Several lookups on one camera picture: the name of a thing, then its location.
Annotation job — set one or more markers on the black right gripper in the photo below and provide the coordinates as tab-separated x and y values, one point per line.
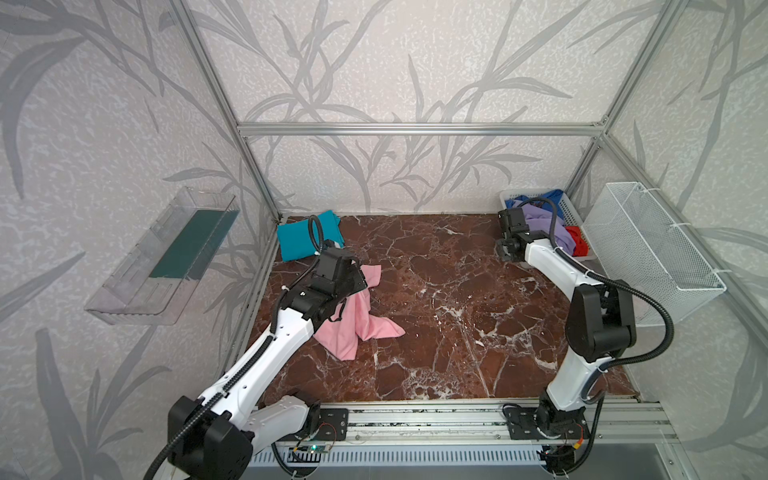
507	248

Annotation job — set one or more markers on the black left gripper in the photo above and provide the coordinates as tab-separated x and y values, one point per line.
350	287

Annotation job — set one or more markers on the purple t-shirt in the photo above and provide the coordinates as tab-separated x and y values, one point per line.
539	219

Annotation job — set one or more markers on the pink t-shirt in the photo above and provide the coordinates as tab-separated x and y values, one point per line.
353	321

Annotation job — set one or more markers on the white plastic laundry basket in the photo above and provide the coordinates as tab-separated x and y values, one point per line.
567	212

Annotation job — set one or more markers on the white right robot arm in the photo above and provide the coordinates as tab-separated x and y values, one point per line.
598	329

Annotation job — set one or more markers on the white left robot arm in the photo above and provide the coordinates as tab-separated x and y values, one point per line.
215	435

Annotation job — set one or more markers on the folded teal t-shirt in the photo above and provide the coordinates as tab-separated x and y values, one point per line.
294	240

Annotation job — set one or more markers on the blue t-shirt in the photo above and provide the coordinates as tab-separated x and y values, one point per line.
548	201

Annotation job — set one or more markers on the red t-shirt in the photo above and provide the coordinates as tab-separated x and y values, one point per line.
579	240

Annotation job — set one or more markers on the green circuit board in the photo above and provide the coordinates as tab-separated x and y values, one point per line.
310	453

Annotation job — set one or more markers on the white wire mesh basket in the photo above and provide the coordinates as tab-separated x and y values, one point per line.
651	252

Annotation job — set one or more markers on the aluminium cage frame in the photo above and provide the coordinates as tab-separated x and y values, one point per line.
386	107

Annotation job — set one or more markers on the clear acrylic wall shelf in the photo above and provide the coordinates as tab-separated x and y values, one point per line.
155	281

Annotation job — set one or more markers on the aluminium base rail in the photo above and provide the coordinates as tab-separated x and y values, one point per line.
466	433

